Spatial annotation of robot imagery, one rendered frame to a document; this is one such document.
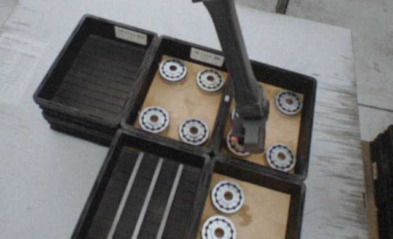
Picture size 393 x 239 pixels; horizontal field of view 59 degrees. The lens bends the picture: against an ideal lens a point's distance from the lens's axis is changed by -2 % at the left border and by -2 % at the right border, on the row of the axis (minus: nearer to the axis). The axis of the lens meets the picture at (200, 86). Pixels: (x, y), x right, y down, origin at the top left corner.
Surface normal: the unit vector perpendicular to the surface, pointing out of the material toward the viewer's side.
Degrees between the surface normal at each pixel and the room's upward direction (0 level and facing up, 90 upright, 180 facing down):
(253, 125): 26
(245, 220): 0
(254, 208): 0
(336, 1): 0
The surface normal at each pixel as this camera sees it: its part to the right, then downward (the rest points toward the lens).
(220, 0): -0.23, 0.69
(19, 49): 0.11, -0.54
